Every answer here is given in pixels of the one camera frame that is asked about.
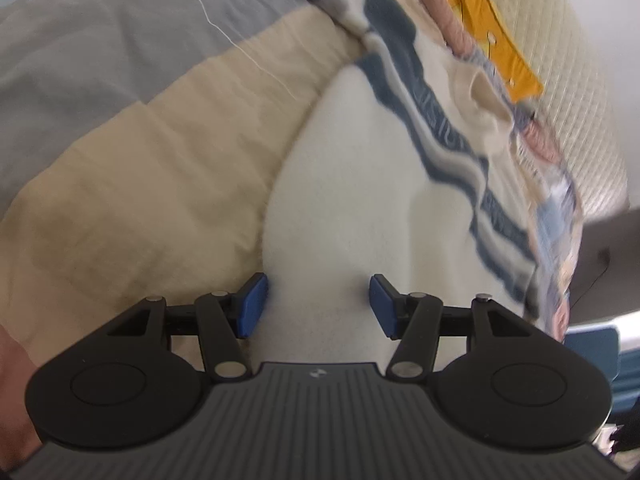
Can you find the plaid patchwork quilt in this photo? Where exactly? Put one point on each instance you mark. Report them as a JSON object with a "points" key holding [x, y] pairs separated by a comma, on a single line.
{"points": [[125, 160]]}

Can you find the grey wardrobe panel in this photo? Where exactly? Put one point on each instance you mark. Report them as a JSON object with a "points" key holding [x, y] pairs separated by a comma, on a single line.
{"points": [[605, 250]]}

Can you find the blue panel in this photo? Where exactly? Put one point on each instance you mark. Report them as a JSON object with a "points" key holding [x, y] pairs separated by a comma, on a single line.
{"points": [[592, 355]]}

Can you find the cream knit sweater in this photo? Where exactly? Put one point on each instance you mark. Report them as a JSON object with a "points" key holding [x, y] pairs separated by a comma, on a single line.
{"points": [[350, 185]]}

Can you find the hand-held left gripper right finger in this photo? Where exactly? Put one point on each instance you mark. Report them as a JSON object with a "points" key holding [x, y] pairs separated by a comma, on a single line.
{"points": [[382, 305]]}

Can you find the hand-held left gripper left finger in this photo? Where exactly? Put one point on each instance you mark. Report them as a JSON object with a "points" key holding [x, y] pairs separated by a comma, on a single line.
{"points": [[252, 305]]}

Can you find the plaid patchwork pillow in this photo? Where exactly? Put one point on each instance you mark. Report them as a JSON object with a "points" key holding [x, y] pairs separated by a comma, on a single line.
{"points": [[555, 200], [442, 10]]}

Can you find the yellow crown print pillow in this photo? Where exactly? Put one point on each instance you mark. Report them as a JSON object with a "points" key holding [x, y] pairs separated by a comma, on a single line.
{"points": [[480, 10]]}

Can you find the cream quilted headboard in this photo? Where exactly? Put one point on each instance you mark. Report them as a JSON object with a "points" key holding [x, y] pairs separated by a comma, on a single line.
{"points": [[575, 60]]}

